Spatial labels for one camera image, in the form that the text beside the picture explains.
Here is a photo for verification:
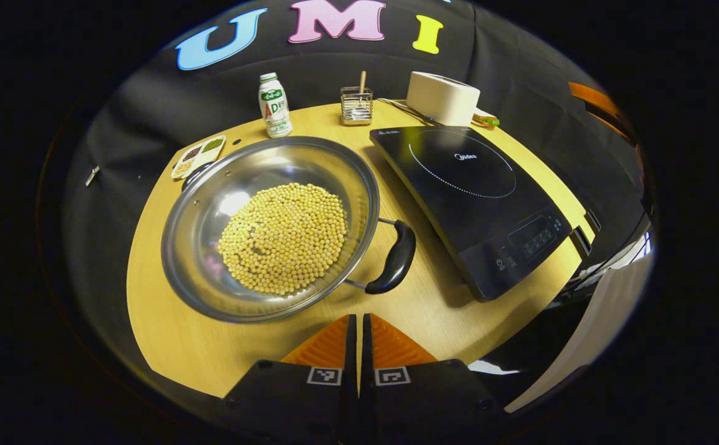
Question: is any pile of yellow soybeans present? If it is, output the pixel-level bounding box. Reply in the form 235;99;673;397
217;182;349;296

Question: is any black backdrop cloth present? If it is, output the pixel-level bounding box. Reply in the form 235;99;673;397
38;0;654;396

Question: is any white board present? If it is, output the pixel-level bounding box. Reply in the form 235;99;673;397
505;256;652;413

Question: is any steel pot with black handles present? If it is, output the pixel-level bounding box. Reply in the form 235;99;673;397
161;136;417;324

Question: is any black induction cooktop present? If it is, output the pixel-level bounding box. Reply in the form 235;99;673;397
369;126;573;302

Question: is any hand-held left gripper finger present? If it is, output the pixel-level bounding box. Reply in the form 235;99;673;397
359;313;508;443
222;314;359;443

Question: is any wire utensil holder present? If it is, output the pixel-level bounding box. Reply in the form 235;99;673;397
340;87;374;126

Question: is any toaster power cable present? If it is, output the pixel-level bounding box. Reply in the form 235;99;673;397
377;98;434;124

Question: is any white drink bottle green label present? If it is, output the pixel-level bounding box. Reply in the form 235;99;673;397
258;72;293;138

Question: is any white toaster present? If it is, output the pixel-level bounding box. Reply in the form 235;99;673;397
406;71;481;127

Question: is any white divided dish of beans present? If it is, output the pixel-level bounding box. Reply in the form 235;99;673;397
170;135;227;180

